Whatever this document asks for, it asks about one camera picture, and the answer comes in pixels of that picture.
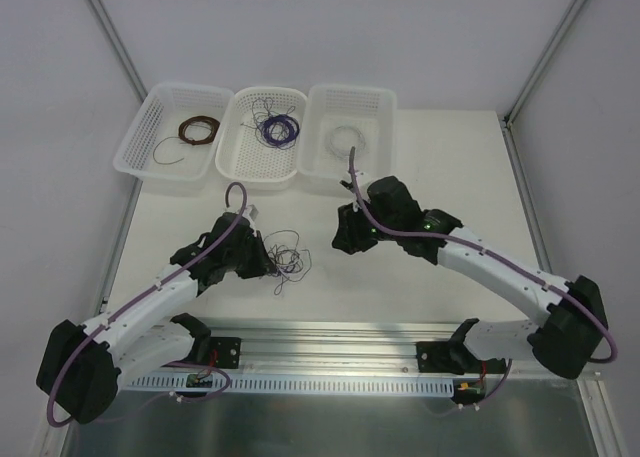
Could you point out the left aluminium frame post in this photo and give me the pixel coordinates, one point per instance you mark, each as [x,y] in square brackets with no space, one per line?
[118,48]

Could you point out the white perforated basket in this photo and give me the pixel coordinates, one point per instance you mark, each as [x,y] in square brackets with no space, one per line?
[257,145]
[174,135]
[339,119]

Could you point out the right white perforated basket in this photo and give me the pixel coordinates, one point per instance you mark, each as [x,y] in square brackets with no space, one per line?
[339,119]

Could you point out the aluminium frame post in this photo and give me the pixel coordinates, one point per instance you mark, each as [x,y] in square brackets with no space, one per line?
[118,48]
[560,33]

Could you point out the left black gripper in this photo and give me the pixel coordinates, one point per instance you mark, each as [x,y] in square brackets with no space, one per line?
[258,256]

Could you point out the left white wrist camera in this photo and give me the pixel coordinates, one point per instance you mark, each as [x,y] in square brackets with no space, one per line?
[251,212]

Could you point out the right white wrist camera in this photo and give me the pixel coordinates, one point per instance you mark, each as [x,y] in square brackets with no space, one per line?
[357,179]

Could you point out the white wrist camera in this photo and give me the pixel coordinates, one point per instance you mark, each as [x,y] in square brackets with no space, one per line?
[251,212]
[357,179]

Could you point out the middle white perforated basket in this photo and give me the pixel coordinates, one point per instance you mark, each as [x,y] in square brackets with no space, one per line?
[257,145]

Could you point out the right aluminium frame post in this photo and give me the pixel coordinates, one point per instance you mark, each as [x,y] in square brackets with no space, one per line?
[560,33]

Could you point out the left white perforated basket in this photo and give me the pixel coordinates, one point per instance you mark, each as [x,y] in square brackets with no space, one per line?
[174,135]

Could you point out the white slotted cable duct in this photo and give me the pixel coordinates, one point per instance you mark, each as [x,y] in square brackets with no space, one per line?
[404,386]

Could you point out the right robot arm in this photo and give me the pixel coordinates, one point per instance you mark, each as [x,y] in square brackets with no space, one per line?
[565,320]

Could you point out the aluminium mounting rail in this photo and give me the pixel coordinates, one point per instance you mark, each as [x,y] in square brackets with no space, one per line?
[328,348]

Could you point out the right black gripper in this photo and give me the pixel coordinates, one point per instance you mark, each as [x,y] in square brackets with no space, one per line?
[348,225]

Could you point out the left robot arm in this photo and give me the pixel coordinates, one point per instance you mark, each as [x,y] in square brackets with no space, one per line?
[86,365]

